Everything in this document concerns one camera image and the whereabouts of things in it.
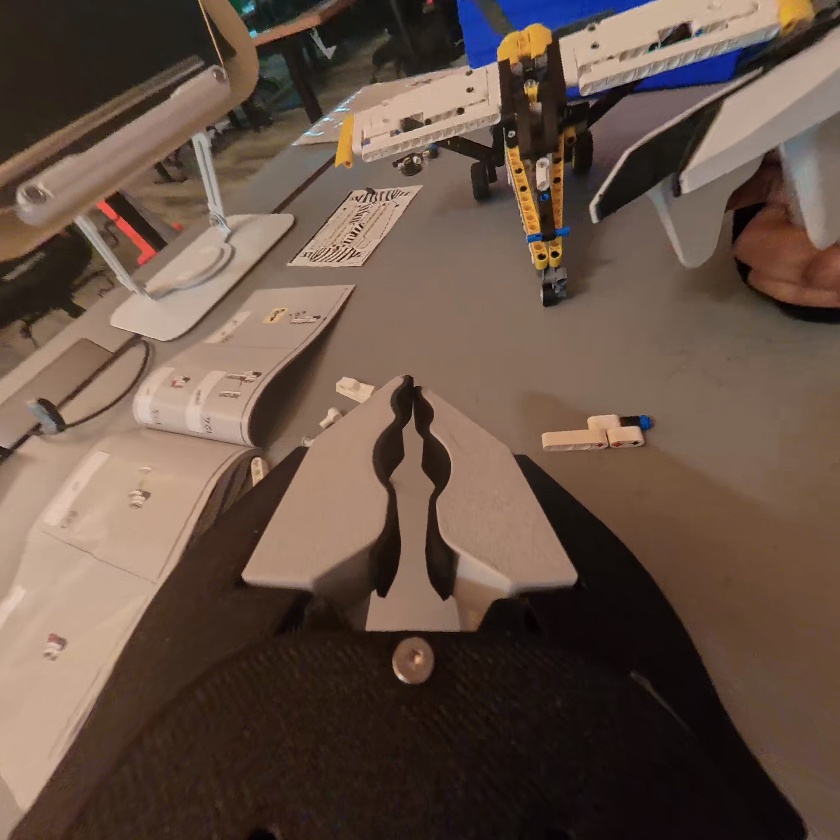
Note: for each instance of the wooden desk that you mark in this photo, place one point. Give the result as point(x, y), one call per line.
point(295, 19)

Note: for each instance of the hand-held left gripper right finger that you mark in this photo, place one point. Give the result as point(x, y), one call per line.
point(499, 525)

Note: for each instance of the black white sticker sheet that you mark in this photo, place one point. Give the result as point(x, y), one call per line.
point(358, 226)

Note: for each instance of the person's right hand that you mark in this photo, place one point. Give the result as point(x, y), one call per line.
point(781, 256)

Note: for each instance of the small white lego assembly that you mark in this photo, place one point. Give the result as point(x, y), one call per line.
point(577, 438)

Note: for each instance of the white monitor stand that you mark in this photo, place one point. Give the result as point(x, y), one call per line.
point(216, 262)

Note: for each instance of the open lego instruction booklet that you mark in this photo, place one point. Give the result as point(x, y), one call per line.
point(98, 518)

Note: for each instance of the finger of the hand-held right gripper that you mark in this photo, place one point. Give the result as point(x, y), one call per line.
point(774, 98)
point(686, 229)

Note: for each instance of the blue plastic bin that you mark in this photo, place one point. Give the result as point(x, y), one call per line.
point(472, 46)

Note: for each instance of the white yellow lego airplane model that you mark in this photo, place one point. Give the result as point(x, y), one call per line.
point(433, 105)

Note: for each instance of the white paper sheet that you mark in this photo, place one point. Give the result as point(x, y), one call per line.
point(328, 121)

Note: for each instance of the pile of lego pieces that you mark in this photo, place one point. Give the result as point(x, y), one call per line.
point(354, 388)

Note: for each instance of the dark grey flat device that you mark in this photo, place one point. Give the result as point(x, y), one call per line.
point(59, 380)

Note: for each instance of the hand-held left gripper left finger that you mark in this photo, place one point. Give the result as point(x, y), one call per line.
point(315, 525)

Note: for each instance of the dark computer monitor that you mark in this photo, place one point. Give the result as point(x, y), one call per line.
point(79, 59)

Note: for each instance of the black office chair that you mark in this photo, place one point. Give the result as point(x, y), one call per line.
point(39, 275)

